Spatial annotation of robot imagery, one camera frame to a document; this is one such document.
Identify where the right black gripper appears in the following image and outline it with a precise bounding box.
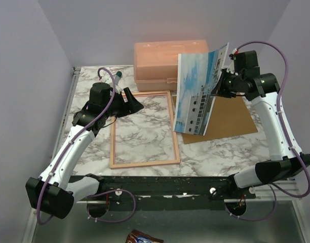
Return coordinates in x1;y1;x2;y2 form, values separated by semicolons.
211;68;243;98

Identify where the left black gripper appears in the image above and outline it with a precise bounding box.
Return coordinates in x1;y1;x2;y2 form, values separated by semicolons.
103;88;143;118

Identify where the building photo print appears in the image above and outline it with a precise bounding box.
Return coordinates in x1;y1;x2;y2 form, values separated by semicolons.
174;43;229;136

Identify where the brown fibreboard backing board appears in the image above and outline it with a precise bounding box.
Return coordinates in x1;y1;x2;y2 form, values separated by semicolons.
172;97;257;144

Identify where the pink wooden picture frame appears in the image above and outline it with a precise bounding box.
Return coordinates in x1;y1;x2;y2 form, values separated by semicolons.
109;90;181;170

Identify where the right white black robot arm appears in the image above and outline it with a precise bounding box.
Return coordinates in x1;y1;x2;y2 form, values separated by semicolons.
212;51;310;198

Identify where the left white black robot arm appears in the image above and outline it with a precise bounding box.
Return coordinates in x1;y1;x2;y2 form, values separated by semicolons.
25;83;144;219

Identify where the orange translucent plastic toolbox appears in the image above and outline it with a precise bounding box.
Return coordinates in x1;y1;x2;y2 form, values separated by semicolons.
134;39;209;92

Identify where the brown snack wrapper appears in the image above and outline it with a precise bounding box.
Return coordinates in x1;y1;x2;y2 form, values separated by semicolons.
125;229;164;243

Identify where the green handled screwdriver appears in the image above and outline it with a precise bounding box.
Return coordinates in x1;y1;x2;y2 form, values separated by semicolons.
115;71;122;86

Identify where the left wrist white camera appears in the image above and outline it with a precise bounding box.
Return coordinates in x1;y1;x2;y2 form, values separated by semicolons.
104;76;119;88

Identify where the aluminium extrusion rail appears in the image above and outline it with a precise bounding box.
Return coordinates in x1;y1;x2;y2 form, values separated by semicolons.
20;68;302;243

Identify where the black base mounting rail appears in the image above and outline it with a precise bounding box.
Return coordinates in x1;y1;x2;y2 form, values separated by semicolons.
84;176;256;212

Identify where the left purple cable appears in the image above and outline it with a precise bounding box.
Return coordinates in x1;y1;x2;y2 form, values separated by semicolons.
36;67;137;225

